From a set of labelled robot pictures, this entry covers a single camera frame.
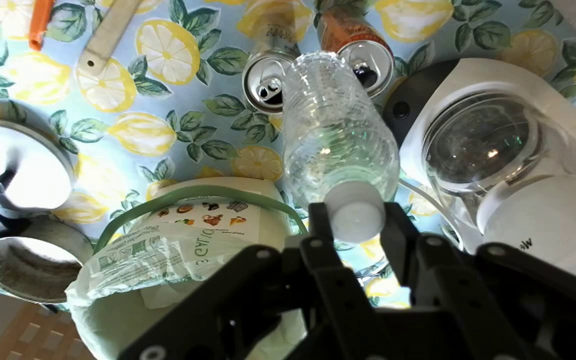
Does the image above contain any lemon print tablecloth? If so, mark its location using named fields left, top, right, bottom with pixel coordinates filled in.
left=0, top=0, right=576, bottom=235

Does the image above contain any wooden spatula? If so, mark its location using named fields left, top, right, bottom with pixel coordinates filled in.
left=77, top=0, right=141, bottom=76

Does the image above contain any clear plastic bottle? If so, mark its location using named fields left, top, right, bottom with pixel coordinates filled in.
left=282, top=51, right=400, bottom=241

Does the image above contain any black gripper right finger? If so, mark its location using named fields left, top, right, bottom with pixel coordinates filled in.
left=381, top=204, right=532, bottom=360

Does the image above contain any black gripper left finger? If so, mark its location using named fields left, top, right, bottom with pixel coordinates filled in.
left=297, top=204, right=381, bottom=360

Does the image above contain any orange handled tool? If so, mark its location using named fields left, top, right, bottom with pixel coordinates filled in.
left=27, top=0, right=53, bottom=50

